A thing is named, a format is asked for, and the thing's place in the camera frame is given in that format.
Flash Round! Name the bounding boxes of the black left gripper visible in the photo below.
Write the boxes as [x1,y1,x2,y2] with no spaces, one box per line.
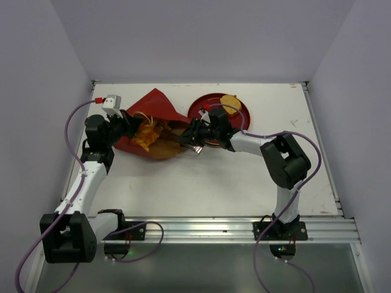
[103,109,143,147]

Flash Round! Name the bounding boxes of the metal tongs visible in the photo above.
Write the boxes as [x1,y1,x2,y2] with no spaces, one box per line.
[162,128,203,156]

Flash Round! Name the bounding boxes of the red paper bag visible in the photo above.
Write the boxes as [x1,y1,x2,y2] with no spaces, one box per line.
[114,89,191,160]

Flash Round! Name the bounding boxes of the long twisted glazed bread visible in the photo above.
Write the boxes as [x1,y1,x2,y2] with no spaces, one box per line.
[131,118,171,152]

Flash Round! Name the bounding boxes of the round seeded bread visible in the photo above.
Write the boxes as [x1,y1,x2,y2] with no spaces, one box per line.
[220,95,242,117]

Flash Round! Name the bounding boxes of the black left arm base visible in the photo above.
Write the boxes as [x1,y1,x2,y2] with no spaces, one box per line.
[103,221,147,260]

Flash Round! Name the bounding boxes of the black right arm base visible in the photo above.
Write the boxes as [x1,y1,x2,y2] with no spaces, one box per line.
[261,215,309,261]

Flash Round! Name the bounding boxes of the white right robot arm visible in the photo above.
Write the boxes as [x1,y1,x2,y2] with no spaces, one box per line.
[176,107,312,240]

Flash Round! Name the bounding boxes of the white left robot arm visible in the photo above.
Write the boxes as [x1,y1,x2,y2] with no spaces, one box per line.
[40,111,143,264]

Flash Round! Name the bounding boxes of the round red tray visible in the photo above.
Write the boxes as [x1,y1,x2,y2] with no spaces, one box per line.
[186,93,254,147]

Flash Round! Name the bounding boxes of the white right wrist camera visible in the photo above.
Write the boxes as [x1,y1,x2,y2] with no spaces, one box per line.
[199,104,210,123]

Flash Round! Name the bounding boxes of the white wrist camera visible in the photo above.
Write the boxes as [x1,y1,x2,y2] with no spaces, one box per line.
[199,104,210,123]
[94,95,123,118]

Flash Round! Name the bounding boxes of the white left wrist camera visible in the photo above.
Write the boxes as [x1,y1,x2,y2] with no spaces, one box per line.
[94,95,123,118]

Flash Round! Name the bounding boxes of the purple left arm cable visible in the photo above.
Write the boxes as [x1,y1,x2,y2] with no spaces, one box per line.
[14,99,164,293]

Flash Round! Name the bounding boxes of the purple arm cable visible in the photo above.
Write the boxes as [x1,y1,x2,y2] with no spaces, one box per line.
[233,106,323,293]
[14,99,164,293]

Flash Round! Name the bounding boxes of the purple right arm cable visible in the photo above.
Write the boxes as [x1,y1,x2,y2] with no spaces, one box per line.
[233,106,323,293]

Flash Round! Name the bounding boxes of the aluminium front rail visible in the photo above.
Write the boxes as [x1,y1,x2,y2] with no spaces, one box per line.
[110,217,359,244]

